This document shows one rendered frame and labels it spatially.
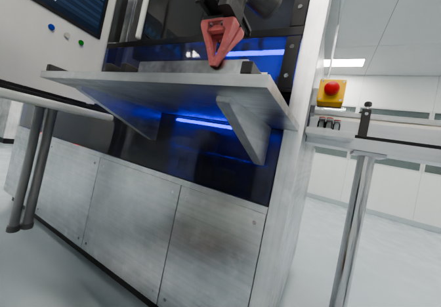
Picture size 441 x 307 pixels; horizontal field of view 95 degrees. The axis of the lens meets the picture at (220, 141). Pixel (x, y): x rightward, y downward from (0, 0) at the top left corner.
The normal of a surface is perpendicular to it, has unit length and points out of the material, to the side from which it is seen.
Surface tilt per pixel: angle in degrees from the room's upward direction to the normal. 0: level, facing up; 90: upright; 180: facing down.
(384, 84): 90
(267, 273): 90
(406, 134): 90
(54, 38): 90
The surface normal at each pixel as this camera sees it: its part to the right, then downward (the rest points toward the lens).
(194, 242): -0.45, -0.11
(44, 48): 0.89, 0.18
